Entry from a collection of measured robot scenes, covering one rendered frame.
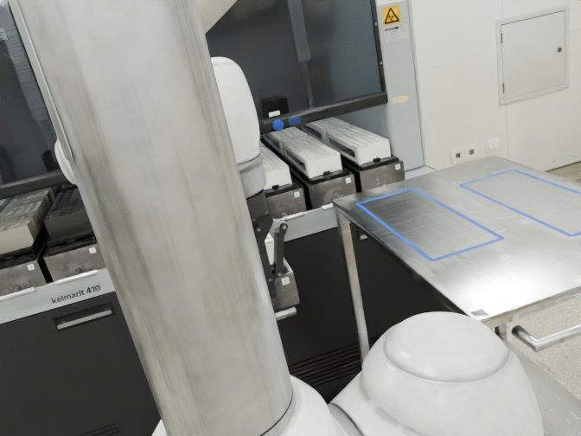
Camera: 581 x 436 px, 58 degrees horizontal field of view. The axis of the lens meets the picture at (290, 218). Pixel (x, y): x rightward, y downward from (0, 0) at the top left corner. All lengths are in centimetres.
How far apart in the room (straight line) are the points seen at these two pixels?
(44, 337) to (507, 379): 127
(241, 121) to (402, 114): 89
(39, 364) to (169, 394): 124
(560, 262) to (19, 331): 127
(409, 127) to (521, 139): 173
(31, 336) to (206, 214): 127
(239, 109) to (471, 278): 44
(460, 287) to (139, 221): 63
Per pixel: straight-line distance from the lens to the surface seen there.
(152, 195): 30
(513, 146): 327
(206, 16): 57
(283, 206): 144
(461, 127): 305
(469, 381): 46
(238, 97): 78
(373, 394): 48
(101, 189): 31
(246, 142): 79
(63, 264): 145
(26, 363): 160
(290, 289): 101
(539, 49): 326
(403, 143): 162
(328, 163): 148
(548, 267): 91
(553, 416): 144
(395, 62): 157
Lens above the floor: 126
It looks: 22 degrees down
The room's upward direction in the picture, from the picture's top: 12 degrees counter-clockwise
